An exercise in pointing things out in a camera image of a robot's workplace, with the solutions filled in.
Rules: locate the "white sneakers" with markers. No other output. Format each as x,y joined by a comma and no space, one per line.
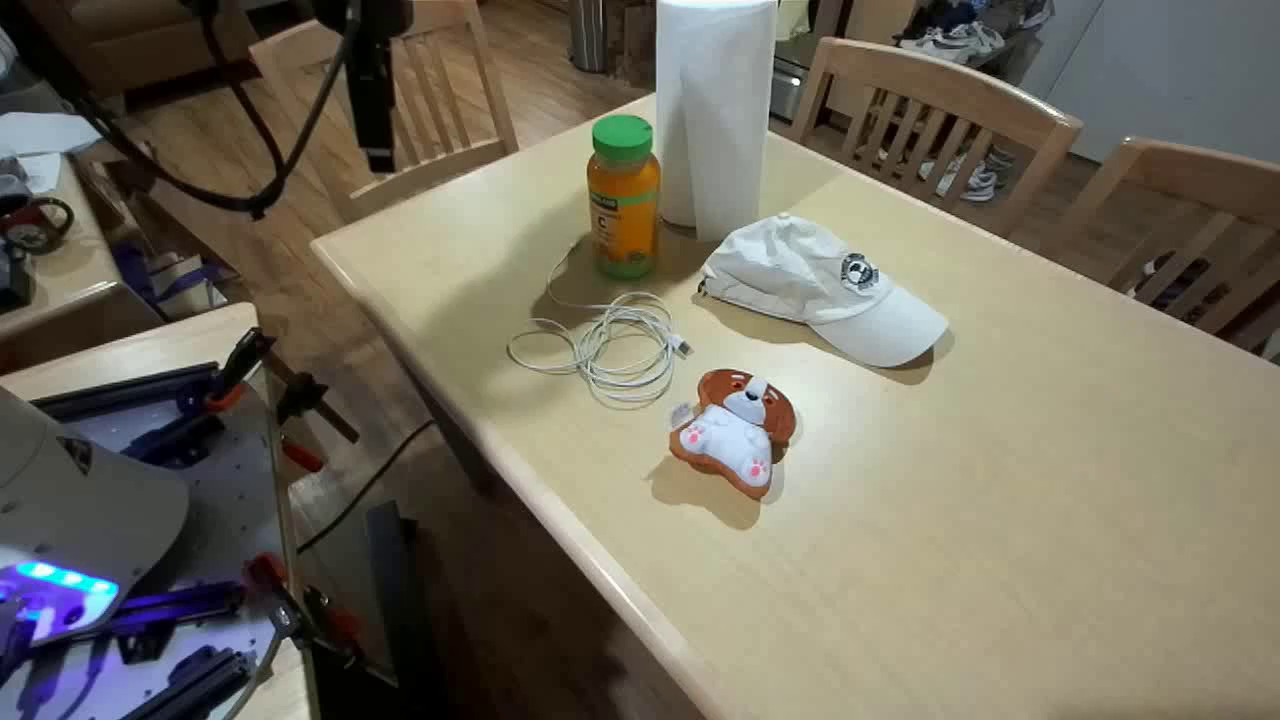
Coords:
953,183

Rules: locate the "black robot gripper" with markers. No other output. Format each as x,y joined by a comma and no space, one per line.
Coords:
368,29

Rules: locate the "orange white plush toy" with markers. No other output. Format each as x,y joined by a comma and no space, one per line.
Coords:
734,430

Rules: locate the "wooden chair far left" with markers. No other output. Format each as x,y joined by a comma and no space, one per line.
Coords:
450,106

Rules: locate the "green bottle lid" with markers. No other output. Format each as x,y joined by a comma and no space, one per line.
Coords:
623,139

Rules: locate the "wooden chair right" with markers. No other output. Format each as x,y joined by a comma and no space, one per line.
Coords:
1188,235

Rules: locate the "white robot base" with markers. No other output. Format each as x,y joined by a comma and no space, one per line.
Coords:
81,527

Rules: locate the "wooden side table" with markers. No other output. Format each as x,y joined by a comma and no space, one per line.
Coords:
235,508

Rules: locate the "white baseball cap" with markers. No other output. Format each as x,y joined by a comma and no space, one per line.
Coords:
801,274

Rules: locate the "white paper towel roll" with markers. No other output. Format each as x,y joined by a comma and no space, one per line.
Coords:
712,79

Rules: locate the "black orange clamp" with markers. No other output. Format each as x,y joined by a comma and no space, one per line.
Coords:
205,405

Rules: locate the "orange juice bottle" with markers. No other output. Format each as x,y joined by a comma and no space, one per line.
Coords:
623,203

